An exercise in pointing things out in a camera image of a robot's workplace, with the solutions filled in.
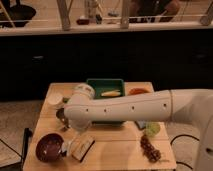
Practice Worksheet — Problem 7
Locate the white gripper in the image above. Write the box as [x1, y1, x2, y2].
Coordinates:
[67, 132, 82, 157]

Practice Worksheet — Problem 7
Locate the white handled dish brush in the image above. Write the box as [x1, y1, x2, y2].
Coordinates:
[60, 142, 68, 157]

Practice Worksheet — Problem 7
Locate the purple bowl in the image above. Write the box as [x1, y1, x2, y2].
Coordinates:
[35, 133, 64, 163]

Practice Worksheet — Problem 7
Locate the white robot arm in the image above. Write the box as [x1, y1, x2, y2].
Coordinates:
[64, 84, 213, 171]

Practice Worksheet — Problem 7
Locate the wooden block eraser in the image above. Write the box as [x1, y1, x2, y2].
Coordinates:
[72, 136, 95, 162]

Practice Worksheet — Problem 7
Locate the metal measuring cup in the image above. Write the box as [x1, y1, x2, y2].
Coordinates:
[56, 108, 69, 130]

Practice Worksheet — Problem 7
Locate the white small cup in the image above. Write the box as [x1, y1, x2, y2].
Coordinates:
[47, 93, 63, 107]

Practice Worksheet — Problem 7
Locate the green plastic tray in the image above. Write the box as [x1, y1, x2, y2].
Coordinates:
[85, 78, 127, 127]

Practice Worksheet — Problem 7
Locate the yellow corn cob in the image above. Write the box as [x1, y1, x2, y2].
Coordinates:
[101, 90, 121, 97]

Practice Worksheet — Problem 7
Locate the brown grape bunch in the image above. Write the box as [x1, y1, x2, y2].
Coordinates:
[140, 135, 161, 163]

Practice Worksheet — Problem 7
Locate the green lime toy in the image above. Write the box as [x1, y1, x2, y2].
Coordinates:
[145, 122, 160, 137]

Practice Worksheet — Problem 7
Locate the black floor cable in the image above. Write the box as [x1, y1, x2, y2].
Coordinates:
[169, 134, 201, 171]

